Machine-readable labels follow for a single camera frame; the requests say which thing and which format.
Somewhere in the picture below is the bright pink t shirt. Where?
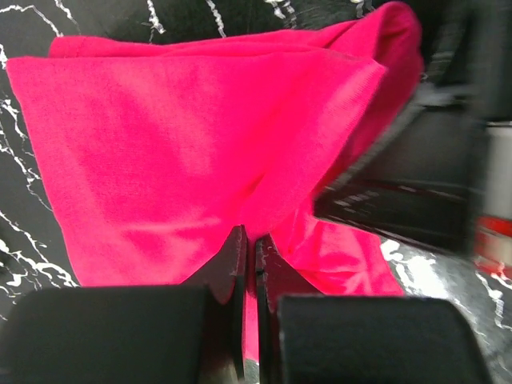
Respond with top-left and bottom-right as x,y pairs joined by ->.
6,2 -> 425,361

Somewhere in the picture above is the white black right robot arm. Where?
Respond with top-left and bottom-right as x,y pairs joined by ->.
314,1 -> 511,263

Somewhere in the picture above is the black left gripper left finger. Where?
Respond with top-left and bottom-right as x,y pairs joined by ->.
1,226 -> 248,383

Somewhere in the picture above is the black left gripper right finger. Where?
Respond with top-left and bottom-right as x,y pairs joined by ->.
255,237 -> 492,383

